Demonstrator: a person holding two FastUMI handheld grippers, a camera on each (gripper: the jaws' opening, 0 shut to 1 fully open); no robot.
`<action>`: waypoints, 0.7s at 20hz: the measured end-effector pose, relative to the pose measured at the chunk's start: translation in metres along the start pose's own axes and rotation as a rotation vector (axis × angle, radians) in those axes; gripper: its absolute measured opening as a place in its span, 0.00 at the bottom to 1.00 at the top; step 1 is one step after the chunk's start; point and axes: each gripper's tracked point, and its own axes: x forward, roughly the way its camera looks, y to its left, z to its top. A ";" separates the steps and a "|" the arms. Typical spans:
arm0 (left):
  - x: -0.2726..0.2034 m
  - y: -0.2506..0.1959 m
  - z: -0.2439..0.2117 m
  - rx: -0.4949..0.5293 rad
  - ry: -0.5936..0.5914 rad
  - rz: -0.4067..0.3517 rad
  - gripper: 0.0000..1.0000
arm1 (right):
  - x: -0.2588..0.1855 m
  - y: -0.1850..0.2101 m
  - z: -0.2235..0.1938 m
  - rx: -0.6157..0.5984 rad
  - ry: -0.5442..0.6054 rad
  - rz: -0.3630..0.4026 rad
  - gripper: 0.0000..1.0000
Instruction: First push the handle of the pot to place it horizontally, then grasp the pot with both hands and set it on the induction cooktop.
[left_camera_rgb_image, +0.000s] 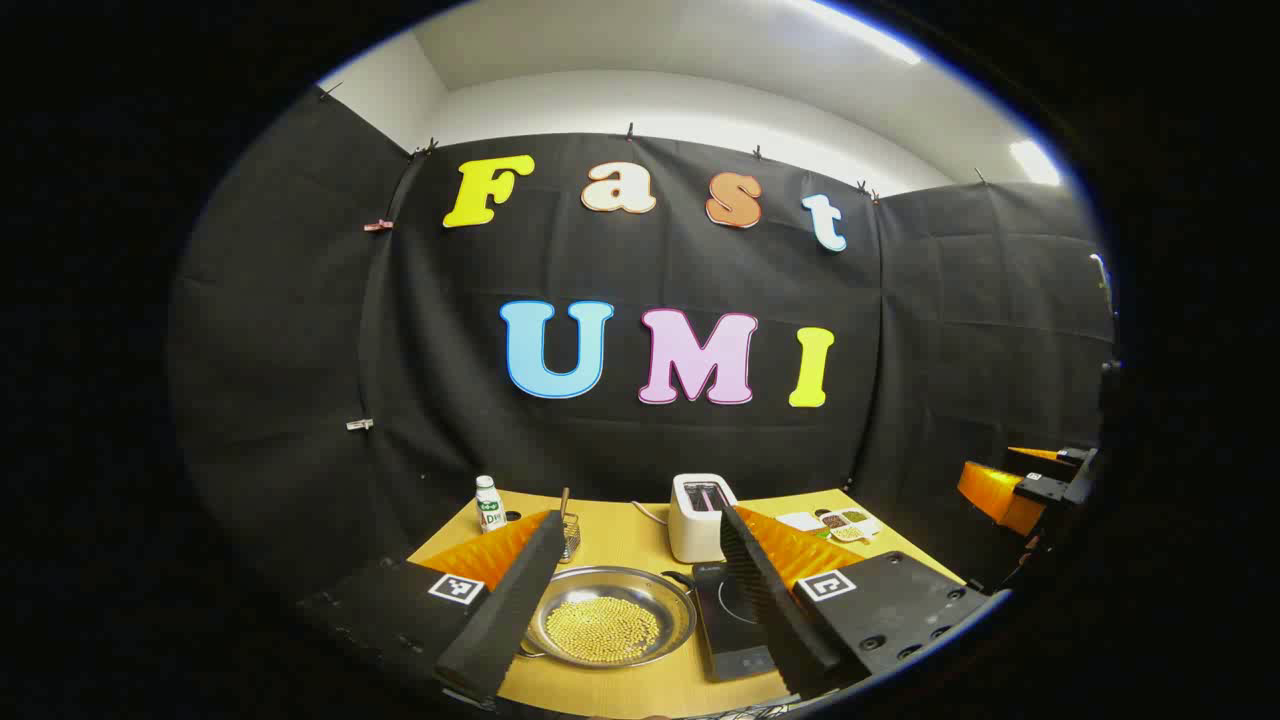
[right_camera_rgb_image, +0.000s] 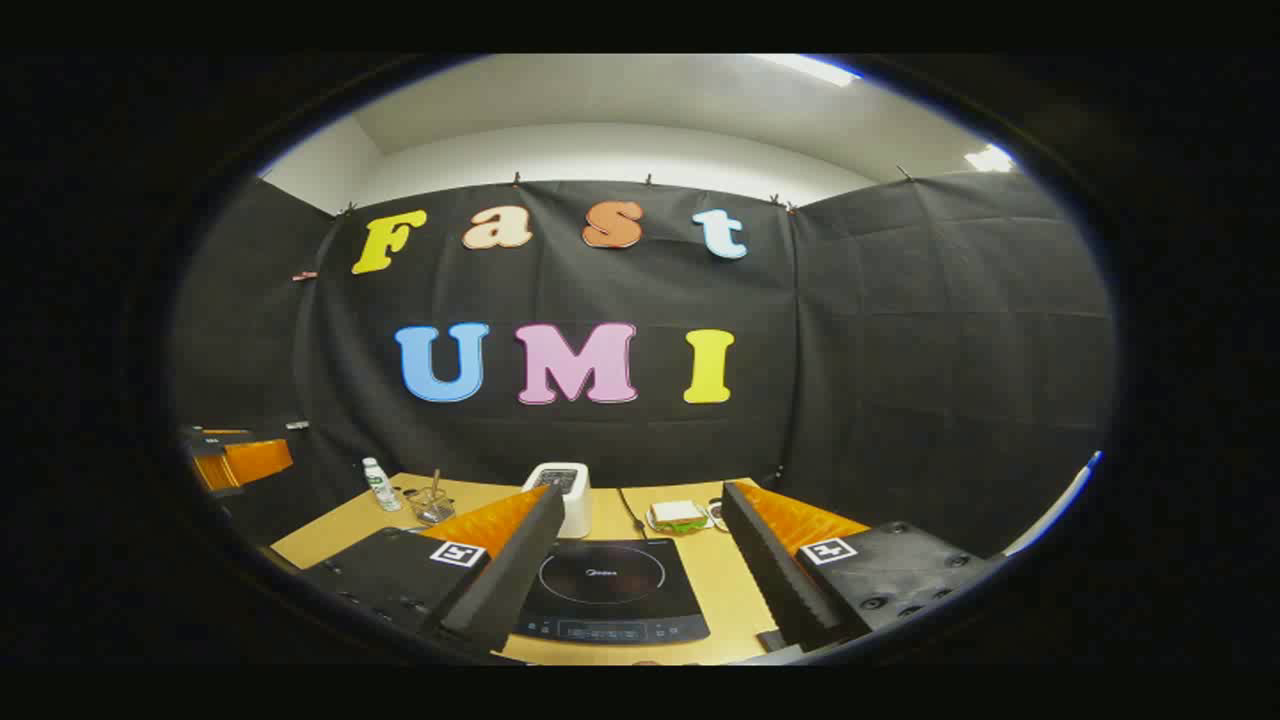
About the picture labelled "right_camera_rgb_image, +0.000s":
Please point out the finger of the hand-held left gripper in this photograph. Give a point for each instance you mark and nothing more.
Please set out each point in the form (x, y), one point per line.
(212, 473)
(258, 462)

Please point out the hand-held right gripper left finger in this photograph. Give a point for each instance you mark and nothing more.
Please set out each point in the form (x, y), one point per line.
(510, 570)

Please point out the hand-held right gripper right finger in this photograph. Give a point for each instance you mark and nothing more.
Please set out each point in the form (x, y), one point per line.
(770, 570)

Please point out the black induction cooktop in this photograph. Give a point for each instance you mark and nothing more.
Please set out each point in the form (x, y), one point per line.
(610, 585)

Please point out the white toaster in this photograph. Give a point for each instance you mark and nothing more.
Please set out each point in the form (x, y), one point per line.
(575, 505)

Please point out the sandwich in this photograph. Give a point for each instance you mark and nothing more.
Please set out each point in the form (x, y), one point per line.
(678, 514)

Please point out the white drink bottle green label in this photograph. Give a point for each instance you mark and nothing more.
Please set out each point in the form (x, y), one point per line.
(381, 487)

